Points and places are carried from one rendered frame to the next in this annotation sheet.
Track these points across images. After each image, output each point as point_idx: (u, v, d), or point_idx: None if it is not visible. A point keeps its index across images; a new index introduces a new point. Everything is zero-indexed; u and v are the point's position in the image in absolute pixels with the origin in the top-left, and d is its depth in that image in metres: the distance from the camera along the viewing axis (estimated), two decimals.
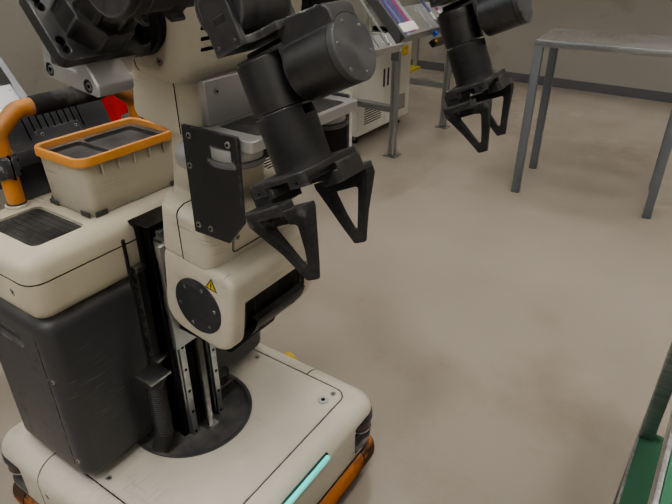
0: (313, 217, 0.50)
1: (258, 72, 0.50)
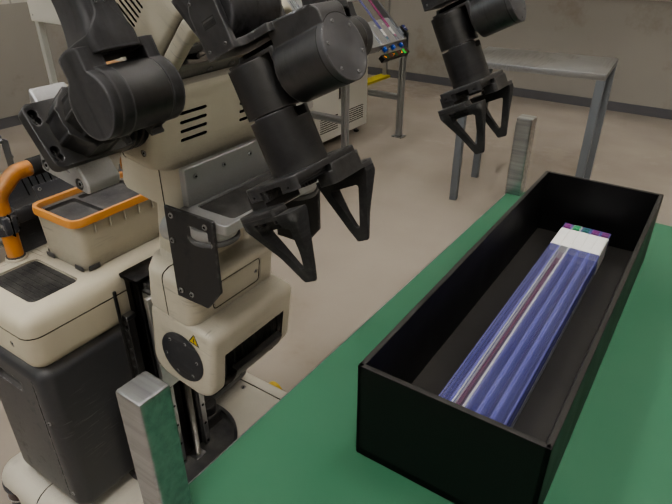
0: (305, 221, 0.50)
1: (250, 76, 0.50)
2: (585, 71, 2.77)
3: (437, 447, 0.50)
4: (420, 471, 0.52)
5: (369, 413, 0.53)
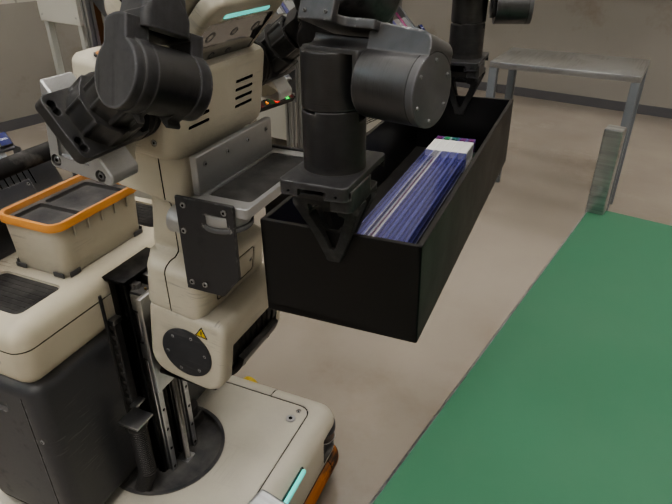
0: (360, 215, 0.53)
1: (322, 68, 0.46)
2: (619, 73, 2.65)
3: (334, 278, 0.58)
4: (324, 307, 0.61)
5: (275, 264, 0.61)
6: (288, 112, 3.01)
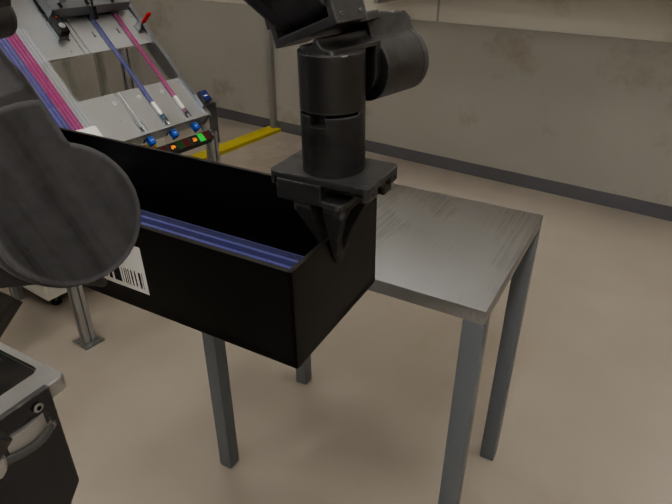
0: None
1: (363, 66, 0.47)
2: (438, 288, 1.07)
3: (338, 277, 0.58)
4: (332, 315, 0.60)
5: (303, 311, 0.53)
6: None
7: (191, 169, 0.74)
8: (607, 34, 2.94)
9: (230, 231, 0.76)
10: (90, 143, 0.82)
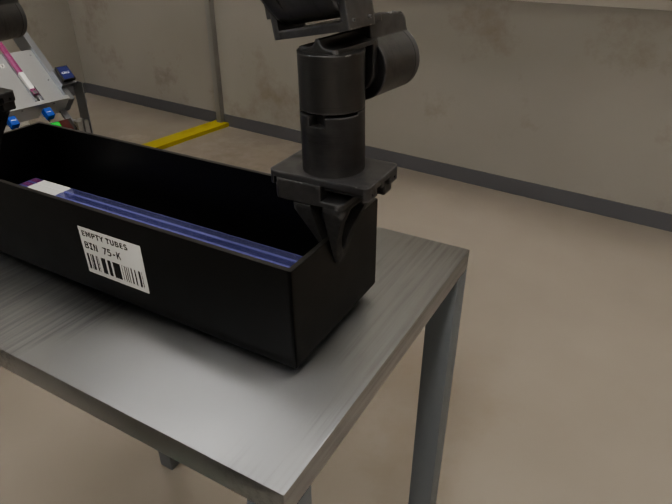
0: None
1: (364, 65, 0.47)
2: (209, 421, 0.51)
3: (338, 277, 0.58)
4: (332, 315, 0.59)
5: (302, 311, 0.53)
6: None
7: (193, 169, 0.74)
8: (598, 3, 2.38)
9: (231, 231, 0.76)
10: (93, 143, 0.82)
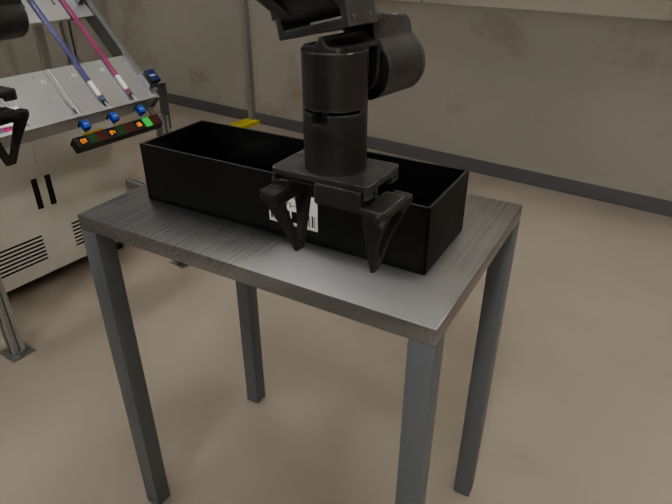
0: None
1: (367, 64, 0.47)
2: (377, 297, 0.81)
3: (447, 219, 0.90)
4: (442, 245, 0.91)
5: (431, 236, 0.84)
6: None
7: None
8: (605, 13, 2.68)
9: None
10: (247, 135, 1.13)
